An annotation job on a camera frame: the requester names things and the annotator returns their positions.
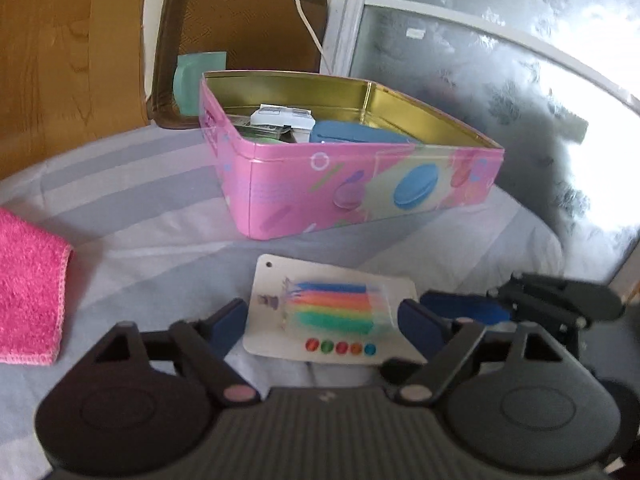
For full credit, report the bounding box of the blue plastic case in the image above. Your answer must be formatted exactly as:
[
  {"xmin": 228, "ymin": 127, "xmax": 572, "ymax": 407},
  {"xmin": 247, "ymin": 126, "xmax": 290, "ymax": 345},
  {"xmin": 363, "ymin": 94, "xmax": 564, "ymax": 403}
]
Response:
[{"xmin": 309, "ymin": 120, "xmax": 412, "ymax": 145}]

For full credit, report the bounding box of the pink fluffy cloth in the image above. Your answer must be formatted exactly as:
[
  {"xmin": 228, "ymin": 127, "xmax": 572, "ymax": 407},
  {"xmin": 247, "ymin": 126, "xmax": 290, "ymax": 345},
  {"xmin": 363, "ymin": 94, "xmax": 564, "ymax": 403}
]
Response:
[{"xmin": 0, "ymin": 207, "xmax": 76, "ymax": 367}]

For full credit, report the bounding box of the dark flat packet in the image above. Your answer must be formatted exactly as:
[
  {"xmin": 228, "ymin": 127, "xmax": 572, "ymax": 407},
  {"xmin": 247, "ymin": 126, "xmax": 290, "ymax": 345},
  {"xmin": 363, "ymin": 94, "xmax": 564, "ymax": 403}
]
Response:
[{"xmin": 232, "ymin": 115, "xmax": 293, "ymax": 144}]

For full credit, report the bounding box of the white cable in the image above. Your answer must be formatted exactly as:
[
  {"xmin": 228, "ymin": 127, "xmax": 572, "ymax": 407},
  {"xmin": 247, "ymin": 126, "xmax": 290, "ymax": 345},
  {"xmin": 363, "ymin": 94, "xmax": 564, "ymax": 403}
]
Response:
[{"xmin": 282, "ymin": 0, "xmax": 334, "ymax": 76}]

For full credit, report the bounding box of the white card of colourful strips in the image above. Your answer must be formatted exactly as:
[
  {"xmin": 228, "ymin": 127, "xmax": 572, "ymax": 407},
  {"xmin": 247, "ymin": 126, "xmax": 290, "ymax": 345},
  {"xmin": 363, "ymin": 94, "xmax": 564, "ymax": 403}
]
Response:
[{"xmin": 242, "ymin": 254, "xmax": 429, "ymax": 365}]

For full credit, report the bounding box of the pink biscuit tin box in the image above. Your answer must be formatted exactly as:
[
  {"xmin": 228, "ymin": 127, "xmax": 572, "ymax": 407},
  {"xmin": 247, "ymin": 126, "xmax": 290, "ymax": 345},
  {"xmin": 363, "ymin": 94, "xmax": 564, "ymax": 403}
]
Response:
[{"xmin": 200, "ymin": 71, "xmax": 505, "ymax": 241}]

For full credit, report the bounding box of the teal sticker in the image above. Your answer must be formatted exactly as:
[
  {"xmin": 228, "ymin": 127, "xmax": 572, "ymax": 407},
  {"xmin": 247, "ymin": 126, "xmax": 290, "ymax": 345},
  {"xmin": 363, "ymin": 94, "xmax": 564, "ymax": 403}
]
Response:
[{"xmin": 173, "ymin": 51, "xmax": 229, "ymax": 116}]

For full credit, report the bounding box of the wooden headboard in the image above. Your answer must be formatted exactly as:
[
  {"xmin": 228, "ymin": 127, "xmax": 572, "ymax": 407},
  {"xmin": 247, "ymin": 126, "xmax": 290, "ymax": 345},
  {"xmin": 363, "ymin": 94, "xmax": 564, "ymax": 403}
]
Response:
[{"xmin": 0, "ymin": 0, "xmax": 152, "ymax": 182}]

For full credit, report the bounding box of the clear packet of white pads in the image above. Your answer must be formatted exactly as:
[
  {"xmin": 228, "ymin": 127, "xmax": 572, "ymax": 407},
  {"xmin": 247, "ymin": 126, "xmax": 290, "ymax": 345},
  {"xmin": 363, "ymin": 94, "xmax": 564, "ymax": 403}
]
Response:
[{"xmin": 250, "ymin": 104, "xmax": 316, "ymax": 144}]

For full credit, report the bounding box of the white framed glass window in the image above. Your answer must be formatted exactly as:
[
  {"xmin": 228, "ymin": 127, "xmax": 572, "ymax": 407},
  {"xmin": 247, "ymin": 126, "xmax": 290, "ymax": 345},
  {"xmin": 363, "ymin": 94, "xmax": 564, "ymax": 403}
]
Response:
[{"xmin": 327, "ymin": 0, "xmax": 640, "ymax": 287}]

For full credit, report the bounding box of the striped bed sheet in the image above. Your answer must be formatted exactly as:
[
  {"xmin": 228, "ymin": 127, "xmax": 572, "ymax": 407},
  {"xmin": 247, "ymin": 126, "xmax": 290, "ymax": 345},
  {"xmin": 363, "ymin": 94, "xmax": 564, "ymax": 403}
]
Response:
[{"xmin": 0, "ymin": 122, "xmax": 567, "ymax": 480}]

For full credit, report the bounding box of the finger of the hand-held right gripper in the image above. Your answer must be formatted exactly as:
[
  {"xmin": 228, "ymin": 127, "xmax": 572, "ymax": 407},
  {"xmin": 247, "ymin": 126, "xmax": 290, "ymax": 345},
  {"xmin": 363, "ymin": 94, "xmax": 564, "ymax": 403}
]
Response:
[{"xmin": 420, "ymin": 272, "xmax": 551, "ymax": 327}]

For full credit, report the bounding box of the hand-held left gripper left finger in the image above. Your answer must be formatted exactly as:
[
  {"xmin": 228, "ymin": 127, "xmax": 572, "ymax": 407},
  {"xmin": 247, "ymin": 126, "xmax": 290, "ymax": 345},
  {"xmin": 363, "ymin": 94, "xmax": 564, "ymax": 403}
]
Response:
[{"xmin": 92, "ymin": 298, "xmax": 262, "ymax": 407}]

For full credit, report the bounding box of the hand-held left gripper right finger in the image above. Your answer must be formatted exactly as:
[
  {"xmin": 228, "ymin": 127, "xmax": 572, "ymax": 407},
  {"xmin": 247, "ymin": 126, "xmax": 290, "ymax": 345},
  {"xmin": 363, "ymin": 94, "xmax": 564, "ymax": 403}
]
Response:
[{"xmin": 397, "ymin": 298, "xmax": 568, "ymax": 406}]

